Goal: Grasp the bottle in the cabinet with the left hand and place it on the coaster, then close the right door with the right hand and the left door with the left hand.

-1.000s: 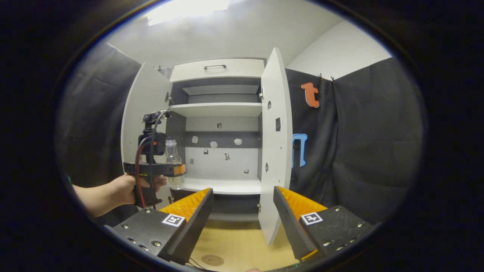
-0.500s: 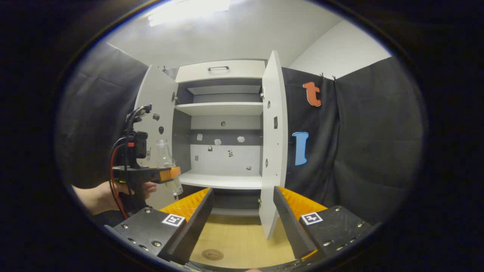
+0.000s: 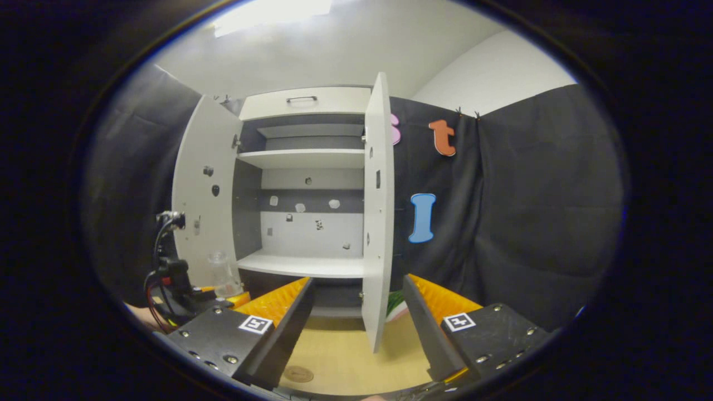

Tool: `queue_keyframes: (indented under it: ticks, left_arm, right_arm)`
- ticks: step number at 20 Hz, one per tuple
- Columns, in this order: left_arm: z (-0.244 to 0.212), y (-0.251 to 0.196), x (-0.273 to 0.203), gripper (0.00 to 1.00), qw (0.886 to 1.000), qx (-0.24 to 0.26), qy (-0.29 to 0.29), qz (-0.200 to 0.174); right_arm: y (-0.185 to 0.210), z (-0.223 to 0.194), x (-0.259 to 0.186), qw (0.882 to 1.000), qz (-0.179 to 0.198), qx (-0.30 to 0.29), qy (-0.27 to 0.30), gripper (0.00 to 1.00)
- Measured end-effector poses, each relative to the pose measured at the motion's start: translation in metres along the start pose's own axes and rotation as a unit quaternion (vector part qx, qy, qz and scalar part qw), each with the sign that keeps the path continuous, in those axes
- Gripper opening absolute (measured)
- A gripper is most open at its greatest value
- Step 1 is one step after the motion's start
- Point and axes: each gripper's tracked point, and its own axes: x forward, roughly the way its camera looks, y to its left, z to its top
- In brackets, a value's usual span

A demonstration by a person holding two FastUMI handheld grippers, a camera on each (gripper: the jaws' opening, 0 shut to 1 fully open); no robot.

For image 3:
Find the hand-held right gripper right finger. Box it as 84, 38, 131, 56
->
402, 273, 555, 385

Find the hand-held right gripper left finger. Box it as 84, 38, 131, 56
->
166, 277, 314, 390

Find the clear glass bottle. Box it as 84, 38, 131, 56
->
208, 251, 244, 299

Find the round tan coaster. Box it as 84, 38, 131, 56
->
284, 365, 315, 384

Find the white cabinet door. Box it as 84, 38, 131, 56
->
361, 72, 395, 355
172, 95, 262, 290

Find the white and grey cabinet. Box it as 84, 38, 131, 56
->
231, 85, 374, 319

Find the white cabinet drawer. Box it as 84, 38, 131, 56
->
238, 86, 372, 122

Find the toy watermelon slice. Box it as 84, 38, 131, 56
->
386, 290, 411, 324

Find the black backdrop cloth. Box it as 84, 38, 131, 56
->
84, 62, 624, 335

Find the ceiling light panel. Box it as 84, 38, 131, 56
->
213, 0, 333, 38

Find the red cable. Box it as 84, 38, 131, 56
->
145, 272, 169, 333

